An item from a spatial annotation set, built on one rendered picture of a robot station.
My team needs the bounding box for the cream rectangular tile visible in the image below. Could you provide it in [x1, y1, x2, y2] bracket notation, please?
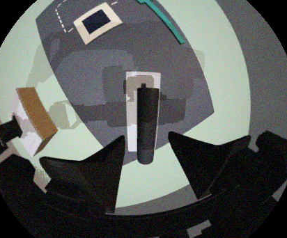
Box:
[74, 2, 122, 46]

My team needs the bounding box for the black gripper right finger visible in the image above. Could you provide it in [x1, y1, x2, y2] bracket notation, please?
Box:
[168, 131, 250, 200]

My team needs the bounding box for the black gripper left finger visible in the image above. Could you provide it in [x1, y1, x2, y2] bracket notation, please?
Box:
[38, 136, 126, 214]

